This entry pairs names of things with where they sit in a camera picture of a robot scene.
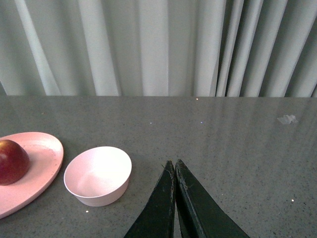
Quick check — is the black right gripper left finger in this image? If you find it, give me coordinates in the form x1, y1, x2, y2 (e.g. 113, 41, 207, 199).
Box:
125, 161, 176, 238

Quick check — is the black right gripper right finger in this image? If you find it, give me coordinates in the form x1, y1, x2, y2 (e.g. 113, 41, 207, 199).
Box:
175, 160, 248, 238

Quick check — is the pink bowl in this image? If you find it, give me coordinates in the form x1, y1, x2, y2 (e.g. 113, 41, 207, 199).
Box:
63, 146, 132, 207

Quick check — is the red apple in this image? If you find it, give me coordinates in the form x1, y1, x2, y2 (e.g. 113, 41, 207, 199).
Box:
0, 139, 30, 186

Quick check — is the pink plate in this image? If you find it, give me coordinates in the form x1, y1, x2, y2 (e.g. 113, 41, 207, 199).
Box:
0, 132, 64, 218

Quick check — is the clear tape scrap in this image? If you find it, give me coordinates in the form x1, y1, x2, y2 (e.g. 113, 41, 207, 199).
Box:
277, 115, 298, 124

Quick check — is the white curtain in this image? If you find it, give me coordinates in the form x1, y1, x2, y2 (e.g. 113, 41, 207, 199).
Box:
0, 0, 317, 97

